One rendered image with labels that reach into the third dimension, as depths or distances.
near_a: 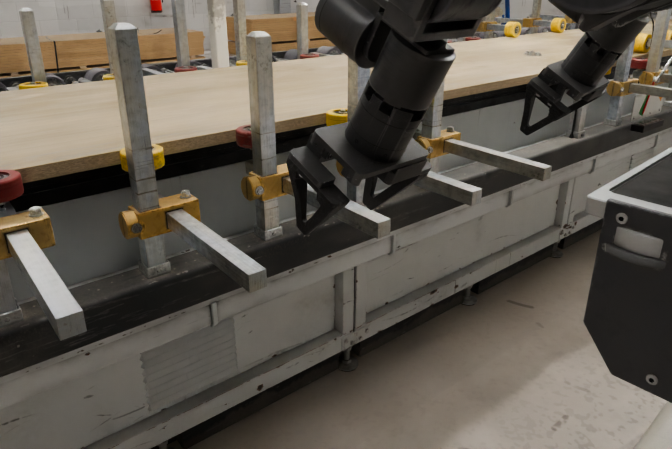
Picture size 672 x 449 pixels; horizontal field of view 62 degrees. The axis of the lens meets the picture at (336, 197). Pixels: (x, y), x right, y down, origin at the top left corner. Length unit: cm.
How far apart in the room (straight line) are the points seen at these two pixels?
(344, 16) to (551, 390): 164
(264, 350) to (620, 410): 108
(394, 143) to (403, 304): 151
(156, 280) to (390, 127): 70
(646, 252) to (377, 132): 24
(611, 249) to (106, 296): 81
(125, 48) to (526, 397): 152
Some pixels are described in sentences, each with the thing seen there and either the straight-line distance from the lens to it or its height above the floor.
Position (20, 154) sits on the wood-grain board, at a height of 90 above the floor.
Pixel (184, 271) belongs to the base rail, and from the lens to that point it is 110.
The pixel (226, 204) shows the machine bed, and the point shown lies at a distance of 137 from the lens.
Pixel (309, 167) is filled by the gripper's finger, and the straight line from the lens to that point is 48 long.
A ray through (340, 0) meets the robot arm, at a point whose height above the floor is 120.
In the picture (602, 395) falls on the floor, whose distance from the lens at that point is 202.
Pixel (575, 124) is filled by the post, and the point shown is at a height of 75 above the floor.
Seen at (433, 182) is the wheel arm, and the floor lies 82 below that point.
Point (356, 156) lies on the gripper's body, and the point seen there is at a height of 107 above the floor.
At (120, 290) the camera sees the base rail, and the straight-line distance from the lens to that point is 107.
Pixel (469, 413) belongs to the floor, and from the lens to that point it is 183.
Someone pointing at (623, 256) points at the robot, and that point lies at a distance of 51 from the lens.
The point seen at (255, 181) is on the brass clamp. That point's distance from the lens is 112.
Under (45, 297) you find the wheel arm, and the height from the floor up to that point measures 85.
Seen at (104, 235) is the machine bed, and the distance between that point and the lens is 127.
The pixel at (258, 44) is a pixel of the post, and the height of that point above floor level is 110.
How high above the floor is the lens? 122
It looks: 22 degrees down
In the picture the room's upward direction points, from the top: straight up
